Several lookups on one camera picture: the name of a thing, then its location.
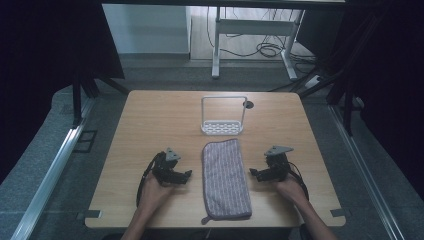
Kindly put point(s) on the aluminium floor rail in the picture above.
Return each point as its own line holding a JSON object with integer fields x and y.
{"x": 48, "y": 181}
{"x": 365, "y": 173}

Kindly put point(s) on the purple striped towel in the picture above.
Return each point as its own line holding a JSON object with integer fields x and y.
{"x": 226, "y": 180}

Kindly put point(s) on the black metal stand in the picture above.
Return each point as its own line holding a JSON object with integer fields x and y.
{"x": 343, "y": 90}
{"x": 81, "y": 96}

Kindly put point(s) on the black table grommet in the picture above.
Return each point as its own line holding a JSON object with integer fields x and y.
{"x": 248, "y": 104}

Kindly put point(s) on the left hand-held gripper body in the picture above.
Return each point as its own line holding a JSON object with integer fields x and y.
{"x": 164, "y": 167}

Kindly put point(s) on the person's right hand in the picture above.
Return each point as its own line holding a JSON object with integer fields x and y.
{"x": 292, "y": 190}

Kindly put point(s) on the black curtain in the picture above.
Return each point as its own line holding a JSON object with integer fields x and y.
{"x": 50, "y": 66}
{"x": 383, "y": 83}

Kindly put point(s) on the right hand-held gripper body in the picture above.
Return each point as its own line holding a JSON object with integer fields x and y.
{"x": 278, "y": 165}

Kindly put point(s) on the grey tape strip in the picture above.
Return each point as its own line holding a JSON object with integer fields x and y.
{"x": 89, "y": 214}
{"x": 340, "y": 212}

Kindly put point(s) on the person's left hand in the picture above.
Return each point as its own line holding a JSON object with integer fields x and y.
{"x": 152, "y": 193}

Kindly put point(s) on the white power strip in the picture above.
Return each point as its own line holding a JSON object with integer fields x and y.
{"x": 313, "y": 81}

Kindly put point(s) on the white desk frame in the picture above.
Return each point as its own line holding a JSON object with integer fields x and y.
{"x": 253, "y": 27}

